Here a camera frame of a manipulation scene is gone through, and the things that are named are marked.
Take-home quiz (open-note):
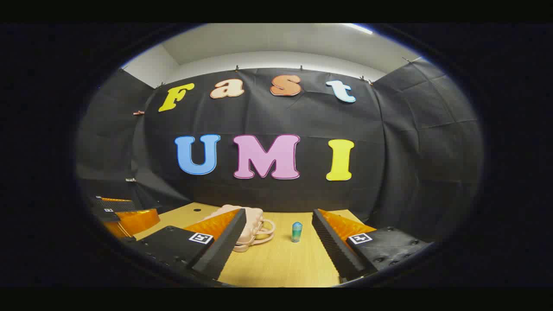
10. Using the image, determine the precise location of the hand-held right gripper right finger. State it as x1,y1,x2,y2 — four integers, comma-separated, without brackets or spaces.
312,209,433,282

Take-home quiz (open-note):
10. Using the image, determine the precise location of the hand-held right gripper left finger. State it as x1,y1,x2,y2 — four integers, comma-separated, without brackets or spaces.
123,208,247,280

